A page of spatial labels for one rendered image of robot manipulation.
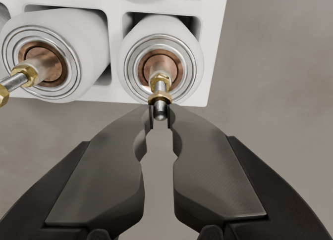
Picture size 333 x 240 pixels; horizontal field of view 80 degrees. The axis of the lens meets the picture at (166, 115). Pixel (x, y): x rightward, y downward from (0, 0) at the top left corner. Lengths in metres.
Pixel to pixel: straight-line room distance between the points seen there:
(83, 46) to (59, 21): 0.03
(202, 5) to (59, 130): 0.49
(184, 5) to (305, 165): 0.64
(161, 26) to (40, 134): 0.52
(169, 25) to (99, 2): 0.11
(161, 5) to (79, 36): 0.11
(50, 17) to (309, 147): 0.70
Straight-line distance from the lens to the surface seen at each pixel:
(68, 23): 0.24
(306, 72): 0.59
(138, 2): 0.28
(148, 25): 0.21
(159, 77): 0.17
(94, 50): 0.24
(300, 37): 0.55
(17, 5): 0.32
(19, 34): 0.24
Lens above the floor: 0.45
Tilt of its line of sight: 59 degrees down
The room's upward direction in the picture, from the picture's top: 178 degrees clockwise
